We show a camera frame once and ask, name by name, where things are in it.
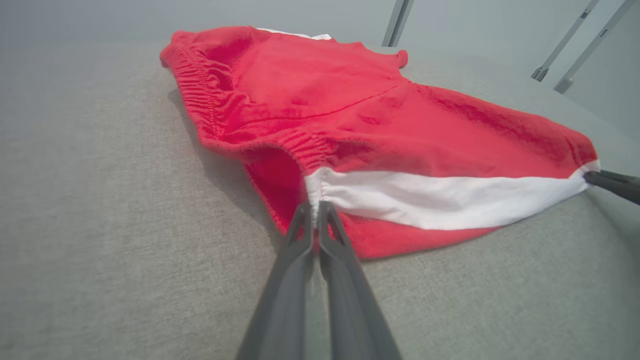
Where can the white partition panel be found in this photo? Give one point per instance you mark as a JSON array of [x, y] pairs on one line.
[[620, 75], [475, 25]]

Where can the grey partition post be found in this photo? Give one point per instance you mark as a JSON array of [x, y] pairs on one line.
[[541, 74], [562, 85], [397, 22]]

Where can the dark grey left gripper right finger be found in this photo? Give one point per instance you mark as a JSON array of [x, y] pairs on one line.
[[355, 320]]

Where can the grey fabric sofa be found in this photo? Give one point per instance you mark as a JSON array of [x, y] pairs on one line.
[[100, 225]]

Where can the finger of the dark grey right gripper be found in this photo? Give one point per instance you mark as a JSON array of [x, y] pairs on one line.
[[625, 176], [620, 189]]

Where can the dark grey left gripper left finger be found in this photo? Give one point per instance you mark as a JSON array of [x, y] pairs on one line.
[[280, 320]]

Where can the red T-shirt with white sleeves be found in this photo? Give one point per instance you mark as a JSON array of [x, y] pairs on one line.
[[350, 100]]

